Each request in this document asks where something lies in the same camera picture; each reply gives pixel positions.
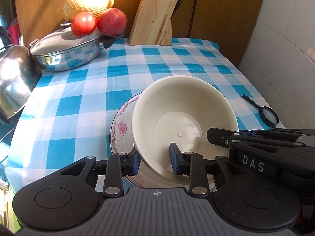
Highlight floral pink rimmed plate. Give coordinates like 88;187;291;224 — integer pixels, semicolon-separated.
109;92;217;193

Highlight cream bowl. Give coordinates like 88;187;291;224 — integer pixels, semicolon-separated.
131;75;239;185

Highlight black magnifying glass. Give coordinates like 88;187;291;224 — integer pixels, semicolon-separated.
242;94;279;128

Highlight blue white checkered tablecloth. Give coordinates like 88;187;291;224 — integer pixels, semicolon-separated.
5;38;274;191

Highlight steel pot with lid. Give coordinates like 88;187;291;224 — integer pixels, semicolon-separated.
29;22;124;72

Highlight wooden knife block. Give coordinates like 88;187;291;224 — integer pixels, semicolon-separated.
129;0;178;46

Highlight black scissors in block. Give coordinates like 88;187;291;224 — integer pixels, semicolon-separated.
171;0;183;17

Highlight red apple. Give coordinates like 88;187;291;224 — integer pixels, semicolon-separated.
97;8;127;37

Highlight red tomato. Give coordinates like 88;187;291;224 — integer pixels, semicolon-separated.
70;12;97;36

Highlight steel kettle black handle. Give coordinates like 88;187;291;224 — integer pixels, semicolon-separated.
0;27;42;124

